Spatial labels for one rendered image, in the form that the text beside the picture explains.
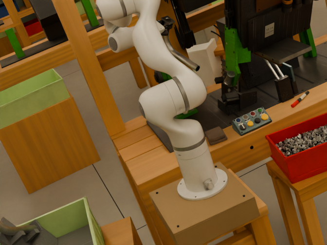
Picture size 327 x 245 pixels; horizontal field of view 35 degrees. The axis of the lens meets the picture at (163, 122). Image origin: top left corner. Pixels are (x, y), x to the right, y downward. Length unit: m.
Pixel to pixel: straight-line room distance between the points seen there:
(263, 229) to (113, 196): 2.17
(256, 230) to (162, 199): 0.36
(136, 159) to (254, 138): 0.54
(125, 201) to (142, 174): 1.64
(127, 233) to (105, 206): 1.78
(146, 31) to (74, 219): 0.81
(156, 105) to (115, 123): 1.00
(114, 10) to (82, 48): 0.73
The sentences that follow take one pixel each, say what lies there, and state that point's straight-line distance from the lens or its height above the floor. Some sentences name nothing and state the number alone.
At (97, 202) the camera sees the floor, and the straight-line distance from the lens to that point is 3.97.
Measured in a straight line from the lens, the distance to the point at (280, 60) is 2.27.
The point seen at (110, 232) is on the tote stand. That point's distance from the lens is 2.16.
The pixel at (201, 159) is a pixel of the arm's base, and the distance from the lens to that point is 1.82.
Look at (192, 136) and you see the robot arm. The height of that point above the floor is 1.17.
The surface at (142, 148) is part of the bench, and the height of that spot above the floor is 0.88.
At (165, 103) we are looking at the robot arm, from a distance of 1.70.
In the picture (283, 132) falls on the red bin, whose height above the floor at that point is 0.91.
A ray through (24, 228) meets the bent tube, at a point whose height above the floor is 1.00.
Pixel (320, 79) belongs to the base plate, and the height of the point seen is 0.90.
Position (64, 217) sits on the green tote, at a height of 0.92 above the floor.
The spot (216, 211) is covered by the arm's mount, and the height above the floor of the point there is 0.94.
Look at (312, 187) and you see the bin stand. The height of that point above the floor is 0.78.
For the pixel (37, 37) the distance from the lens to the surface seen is 9.14.
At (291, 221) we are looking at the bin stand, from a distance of 2.34.
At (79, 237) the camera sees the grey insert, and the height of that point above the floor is 0.85.
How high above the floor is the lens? 1.97
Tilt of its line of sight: 24 degrees down
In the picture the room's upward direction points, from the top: 20 degrees counter-clockwise
